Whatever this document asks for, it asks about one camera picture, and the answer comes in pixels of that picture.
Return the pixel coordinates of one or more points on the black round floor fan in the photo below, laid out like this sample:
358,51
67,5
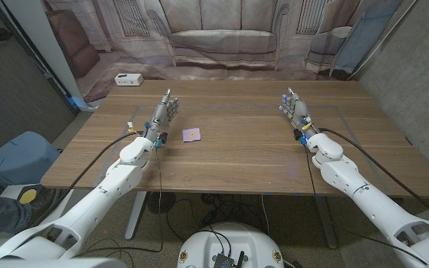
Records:
162,203

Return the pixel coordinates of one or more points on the white table leg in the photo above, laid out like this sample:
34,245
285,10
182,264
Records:
137,214

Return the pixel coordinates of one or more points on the blue padded chair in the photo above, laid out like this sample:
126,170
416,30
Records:
17,160

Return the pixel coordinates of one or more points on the grey tape outline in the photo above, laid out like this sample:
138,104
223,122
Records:
237,106

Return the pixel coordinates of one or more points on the white power box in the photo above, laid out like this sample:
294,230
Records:
128,79

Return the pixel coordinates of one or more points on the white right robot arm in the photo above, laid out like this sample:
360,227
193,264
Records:
367,201

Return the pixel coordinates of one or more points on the purple smiley sticker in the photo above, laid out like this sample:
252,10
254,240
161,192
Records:
192,135

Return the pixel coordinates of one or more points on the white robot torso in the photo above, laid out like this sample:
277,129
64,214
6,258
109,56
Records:
233,242

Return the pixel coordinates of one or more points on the printed sofa room backdrop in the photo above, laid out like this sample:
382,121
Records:
222,41

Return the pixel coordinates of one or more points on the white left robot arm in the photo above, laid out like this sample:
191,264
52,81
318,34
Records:
117,178

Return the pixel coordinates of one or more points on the black yellow foot pedal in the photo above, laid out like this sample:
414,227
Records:
28,196

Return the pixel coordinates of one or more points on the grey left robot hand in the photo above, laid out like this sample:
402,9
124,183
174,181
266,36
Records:
160,119

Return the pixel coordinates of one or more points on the grey table leg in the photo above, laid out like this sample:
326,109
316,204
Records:
327,223

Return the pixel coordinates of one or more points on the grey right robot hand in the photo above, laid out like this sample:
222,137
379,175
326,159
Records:
299,111

